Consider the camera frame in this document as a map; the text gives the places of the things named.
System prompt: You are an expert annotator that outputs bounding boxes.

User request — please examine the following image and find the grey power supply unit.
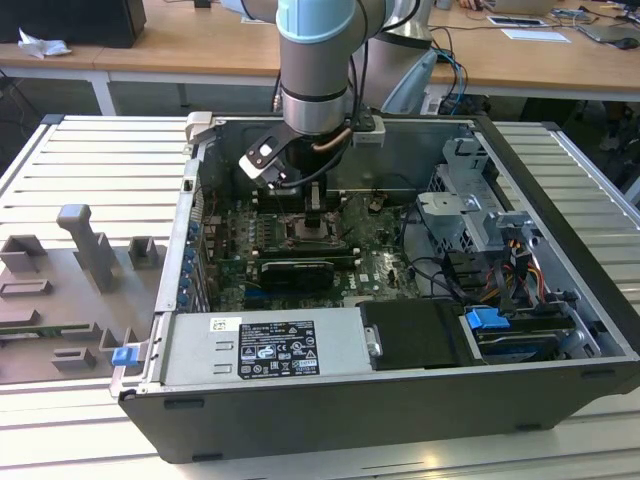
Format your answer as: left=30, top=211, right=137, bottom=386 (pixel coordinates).
left=162, top=305, right=381, bottom=386

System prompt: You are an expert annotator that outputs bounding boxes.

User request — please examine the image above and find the black plastic shroud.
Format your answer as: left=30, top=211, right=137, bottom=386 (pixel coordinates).
left=359, top=299, right=474, bottom=372

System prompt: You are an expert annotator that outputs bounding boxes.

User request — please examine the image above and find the grey metal bracket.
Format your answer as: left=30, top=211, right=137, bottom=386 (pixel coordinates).
left=487, top=209, right=544, bottom=242

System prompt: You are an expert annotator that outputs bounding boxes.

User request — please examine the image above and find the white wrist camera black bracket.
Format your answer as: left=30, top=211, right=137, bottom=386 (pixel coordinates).
left=238, top=127, right=292, bottom=190

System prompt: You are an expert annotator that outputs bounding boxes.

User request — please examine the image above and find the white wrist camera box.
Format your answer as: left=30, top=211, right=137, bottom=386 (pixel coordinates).
left=348, top=113, right=387, bottom=149

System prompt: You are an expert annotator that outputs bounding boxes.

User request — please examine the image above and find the green motherboard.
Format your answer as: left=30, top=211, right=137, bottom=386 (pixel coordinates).
left=199, top=192, right=426, bottom=309

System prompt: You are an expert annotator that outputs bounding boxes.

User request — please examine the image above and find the hard disk in blue carrier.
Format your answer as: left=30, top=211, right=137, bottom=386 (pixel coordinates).
left=463, top=307, right=576, bottom=364

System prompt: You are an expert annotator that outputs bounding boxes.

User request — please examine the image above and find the dark grey laptop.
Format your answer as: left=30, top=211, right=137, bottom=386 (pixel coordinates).
left=577, top=22, right=640, bottom=46

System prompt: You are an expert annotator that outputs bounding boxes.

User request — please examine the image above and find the black open PC case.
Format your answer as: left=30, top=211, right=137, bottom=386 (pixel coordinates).
left=110, top=112, right=640, bottom=464

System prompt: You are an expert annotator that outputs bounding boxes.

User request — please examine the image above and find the black box on desk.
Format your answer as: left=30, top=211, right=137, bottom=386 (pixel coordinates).
left=0, top=0, right=148, bottom=49

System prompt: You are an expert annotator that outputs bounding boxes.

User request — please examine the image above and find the white framed tablet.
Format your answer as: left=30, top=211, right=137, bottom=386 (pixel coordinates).
left=487, top=15, right=546, bottom=29

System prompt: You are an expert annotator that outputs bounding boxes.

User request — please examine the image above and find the blue cable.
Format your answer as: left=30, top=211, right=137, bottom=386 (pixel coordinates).
left=437, top=47, right=471, bottom=115

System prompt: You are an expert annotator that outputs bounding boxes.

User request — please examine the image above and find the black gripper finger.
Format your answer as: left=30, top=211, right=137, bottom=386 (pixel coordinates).
left=304, top=180, right=330, bottom=235

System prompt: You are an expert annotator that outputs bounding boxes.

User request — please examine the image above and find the crumpled white paper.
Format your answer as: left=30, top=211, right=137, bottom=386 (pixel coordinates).
left=17, top=27, right=72, bottom=60

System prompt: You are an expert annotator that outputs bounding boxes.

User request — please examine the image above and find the coloured wire bundle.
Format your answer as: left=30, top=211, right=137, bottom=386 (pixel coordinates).
left=504, top=239, right=545, bottom=301

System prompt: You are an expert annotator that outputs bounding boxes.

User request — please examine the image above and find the grey case latch handle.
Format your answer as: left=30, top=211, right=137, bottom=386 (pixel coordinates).
left=184, top=110, right=217, bottom=147

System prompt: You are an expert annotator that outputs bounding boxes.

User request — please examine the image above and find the black RAM slot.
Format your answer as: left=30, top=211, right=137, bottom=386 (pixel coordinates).
left=257, top=245, right=357, bottom=256
left=255, top=188, right=349, bottom=203
left=255, top=199, right=349, bottom=214
left=258, top=252, right=361, bottom=265

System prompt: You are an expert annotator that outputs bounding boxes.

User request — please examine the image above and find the CPU socket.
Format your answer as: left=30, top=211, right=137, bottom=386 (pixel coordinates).
left=283, top=212, right=349, bottom=251

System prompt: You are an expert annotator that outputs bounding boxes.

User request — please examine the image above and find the black graphics card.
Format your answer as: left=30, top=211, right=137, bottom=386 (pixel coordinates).
left=259, top=258, right=335, bottom=292

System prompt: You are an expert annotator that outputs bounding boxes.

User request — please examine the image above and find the metal drive cage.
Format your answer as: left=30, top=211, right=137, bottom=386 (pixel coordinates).
left=414, top=137, right=506, bottom=254

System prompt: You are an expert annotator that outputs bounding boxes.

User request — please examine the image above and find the wooden desk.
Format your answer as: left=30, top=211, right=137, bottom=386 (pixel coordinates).
left=0, top=0, right=640, bottom=116

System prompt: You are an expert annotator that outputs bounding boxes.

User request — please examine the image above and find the black cable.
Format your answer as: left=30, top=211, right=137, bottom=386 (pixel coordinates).
left=399, top=204, right=469, bottom=304

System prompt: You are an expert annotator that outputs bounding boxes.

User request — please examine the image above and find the green RAM stick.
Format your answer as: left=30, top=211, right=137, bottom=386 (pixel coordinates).
left=0, top=324, right=96, bottom=341

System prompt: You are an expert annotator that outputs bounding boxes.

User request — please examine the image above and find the grey parts rack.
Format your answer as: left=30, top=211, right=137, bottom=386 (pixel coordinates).
left=0, top=203, right=169, bottom=386

